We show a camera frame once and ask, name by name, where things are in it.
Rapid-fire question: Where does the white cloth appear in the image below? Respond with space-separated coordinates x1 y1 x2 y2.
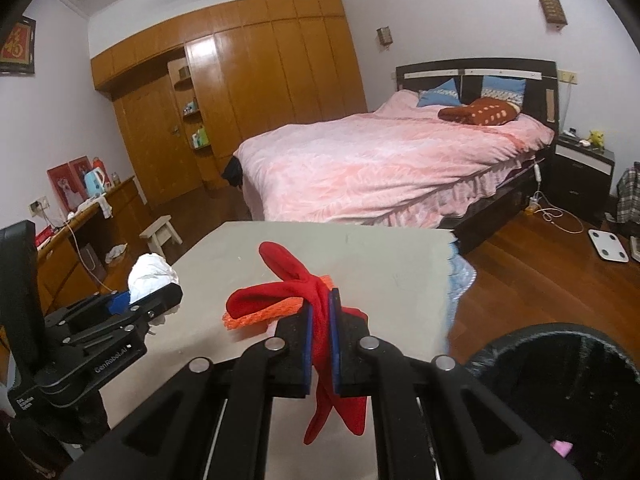
70 195 113 221

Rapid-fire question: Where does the red photo frame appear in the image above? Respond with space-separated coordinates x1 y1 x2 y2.
47 156 93 213

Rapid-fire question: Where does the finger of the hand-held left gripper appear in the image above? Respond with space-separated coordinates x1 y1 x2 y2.
44 290 133 333
62 282 183 348

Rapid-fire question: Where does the dark bed frame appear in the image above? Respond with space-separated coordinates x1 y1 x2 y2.
440 157 556 256

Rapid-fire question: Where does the dark wooden headboard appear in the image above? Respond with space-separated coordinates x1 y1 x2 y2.
395 59 559 123

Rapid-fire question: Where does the small white stool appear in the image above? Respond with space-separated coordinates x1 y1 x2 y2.
139 215 181 258

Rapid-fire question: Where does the wooden desk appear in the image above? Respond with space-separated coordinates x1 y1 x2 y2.
35 175 153 311

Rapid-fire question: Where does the plaid clothes pile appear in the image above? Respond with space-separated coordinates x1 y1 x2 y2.
605 162 640 226

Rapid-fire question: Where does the black trash bin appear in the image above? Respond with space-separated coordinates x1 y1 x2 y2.
465 323 640 480

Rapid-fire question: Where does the dark nightstand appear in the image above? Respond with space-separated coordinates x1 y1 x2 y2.
547 135 616 226

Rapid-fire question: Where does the framed red wall picture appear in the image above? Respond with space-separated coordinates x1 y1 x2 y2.
0 16 37 75

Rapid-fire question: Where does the white bathroom scale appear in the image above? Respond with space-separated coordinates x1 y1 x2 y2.
587 229 631 263

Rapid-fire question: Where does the white cable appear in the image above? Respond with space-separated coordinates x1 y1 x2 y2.
532 195 585 235

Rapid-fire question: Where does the white tissue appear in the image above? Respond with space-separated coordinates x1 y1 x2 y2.
127 253 181 313

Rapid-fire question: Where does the blue patterned pillow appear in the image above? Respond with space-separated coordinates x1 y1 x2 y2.
416 78 461 108
481 75 527 108

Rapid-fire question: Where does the light blue kettle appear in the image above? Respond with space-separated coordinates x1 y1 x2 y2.
82 166 110 198

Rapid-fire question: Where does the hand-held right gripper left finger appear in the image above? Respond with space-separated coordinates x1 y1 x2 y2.
60 304 315 480

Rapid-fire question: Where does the bed with pink cover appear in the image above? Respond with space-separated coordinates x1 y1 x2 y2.
235 89 557 228

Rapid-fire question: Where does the pale blue cloth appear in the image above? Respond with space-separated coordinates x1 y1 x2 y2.
445 232 478 341

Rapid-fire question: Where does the black cloth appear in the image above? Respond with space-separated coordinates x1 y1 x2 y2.
222 156 244 188

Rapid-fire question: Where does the red cloth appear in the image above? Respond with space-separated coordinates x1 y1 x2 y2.
226 241 371 445

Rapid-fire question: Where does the wooden wardrobe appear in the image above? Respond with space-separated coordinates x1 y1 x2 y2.
90 0 370 208

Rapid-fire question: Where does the brown paper bag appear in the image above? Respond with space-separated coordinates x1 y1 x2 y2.
75 242 108 286

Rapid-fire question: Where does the brown dotted pillow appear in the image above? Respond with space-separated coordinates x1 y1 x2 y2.
438 98 521 127

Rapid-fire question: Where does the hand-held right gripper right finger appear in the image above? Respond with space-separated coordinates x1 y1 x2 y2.
331 287 583 480

